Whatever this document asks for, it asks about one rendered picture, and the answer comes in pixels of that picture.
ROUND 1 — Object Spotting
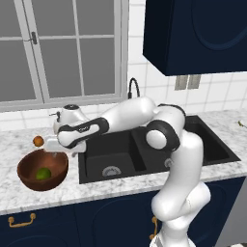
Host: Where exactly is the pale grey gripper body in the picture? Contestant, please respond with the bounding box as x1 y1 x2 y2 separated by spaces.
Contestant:
43 136 88 154

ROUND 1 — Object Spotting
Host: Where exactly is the green lime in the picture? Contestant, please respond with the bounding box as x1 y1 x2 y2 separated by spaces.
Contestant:
35 167 52 181

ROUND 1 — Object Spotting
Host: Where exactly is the brown wooden bowl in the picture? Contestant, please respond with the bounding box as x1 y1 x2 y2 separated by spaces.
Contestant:
16 149 69 192

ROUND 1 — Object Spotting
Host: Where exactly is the black double sink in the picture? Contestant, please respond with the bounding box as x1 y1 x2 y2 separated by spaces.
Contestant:
77 115 242 185

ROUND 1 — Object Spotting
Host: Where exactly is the dark blue cupboard door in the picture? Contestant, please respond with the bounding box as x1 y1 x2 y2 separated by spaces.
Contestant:
187 176 247 247
74 190 163 247

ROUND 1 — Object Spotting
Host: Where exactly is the small orange fruit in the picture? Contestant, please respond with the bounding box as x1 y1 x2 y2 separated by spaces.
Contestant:
32 135 45 148

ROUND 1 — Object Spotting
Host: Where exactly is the dark blue drawer front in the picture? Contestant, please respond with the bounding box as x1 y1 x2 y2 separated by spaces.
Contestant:
0 204 77 247

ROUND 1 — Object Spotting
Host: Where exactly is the black curved tap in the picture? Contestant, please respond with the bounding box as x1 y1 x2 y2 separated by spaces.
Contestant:
127 77 142 100

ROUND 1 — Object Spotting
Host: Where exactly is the grey framed window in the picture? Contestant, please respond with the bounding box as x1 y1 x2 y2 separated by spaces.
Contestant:
0 0 130 113

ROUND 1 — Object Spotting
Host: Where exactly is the brass drawer handle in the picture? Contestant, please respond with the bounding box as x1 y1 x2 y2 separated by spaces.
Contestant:
8 212 38 229

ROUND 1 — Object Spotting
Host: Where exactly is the grey window latch handle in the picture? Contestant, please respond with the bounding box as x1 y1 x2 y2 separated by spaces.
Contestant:
23 31 39 45

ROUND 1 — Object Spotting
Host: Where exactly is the brass cupboard door handle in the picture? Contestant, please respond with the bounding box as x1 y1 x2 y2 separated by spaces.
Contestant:
149 215 159 241

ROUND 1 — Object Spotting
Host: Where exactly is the grey wall socket plate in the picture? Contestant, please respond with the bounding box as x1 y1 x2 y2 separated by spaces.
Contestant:
187 74 203 91
174 74 189 92

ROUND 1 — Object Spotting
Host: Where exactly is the dark blue wall cupboard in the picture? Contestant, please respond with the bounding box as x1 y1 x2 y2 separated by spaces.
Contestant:
142 0 247 77

